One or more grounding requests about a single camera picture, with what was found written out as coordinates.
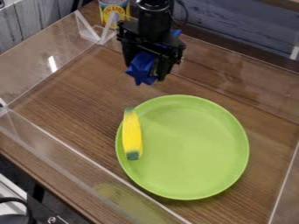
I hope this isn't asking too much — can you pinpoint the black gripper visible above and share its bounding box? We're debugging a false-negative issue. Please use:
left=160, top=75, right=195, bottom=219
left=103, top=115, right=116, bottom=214
left=116, top=20, right=186, bottom=81

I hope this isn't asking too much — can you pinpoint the blue plastic block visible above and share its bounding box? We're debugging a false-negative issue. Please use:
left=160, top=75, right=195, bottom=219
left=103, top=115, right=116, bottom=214
left=126, top=30, right=182, bottom=86

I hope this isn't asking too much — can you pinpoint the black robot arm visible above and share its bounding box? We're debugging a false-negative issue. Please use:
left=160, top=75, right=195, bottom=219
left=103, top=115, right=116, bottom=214
left=116, top=0, right=190, bottom=86

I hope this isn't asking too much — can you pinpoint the green round plate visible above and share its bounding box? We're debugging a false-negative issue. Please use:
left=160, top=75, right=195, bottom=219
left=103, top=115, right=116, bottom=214
left=115, top=94, right=250, bottom=200

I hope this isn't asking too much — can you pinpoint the yellow labelled tin can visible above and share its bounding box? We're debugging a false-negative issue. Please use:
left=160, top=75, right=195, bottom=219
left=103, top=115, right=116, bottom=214
left=98, top=0, right=130, bottom=28

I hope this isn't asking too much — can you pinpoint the yellow toy banana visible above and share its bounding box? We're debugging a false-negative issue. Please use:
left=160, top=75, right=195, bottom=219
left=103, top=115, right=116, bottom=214
left=122, top=108, right=143, bottom=160

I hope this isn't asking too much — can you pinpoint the clear acrylic enclosure wall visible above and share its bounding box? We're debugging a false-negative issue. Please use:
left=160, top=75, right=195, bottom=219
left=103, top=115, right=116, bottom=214
left=0, top=12, right=299, bottom=224

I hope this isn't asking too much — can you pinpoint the black cable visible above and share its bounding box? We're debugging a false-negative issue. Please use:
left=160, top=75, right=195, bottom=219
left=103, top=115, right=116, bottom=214
left=0, top=197, right=33, bottom=224

